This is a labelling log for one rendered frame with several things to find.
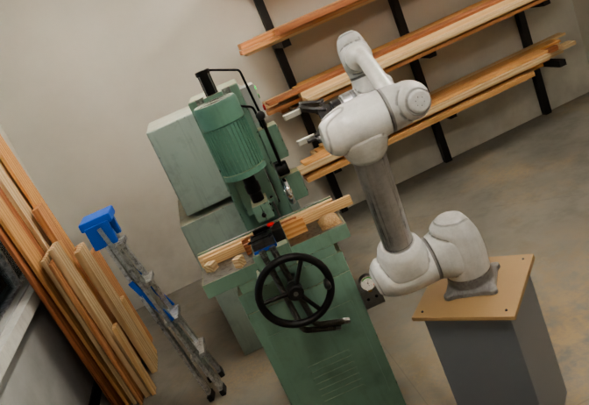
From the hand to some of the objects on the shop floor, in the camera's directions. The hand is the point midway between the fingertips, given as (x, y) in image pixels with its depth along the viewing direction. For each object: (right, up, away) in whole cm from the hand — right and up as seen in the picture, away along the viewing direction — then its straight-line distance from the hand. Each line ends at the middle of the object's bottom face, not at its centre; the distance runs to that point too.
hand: (293, 130), depth 217 cm
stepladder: (-50, -136, +105) cm, 178 cm away
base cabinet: (+25, -118, +58) cm, 134 cm away
